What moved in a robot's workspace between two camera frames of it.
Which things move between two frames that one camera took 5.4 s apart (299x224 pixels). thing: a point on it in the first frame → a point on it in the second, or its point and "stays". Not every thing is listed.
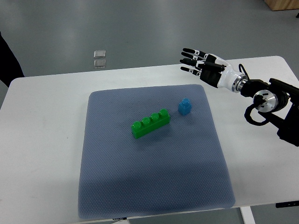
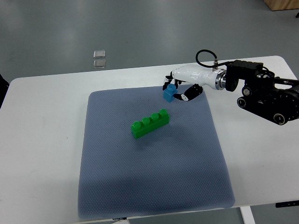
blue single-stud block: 185,106 → 169,92
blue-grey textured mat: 178,167 stays
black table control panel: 287,204 stays
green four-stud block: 148,125 stays
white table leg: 247,215 stays
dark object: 10,67 → 3,87
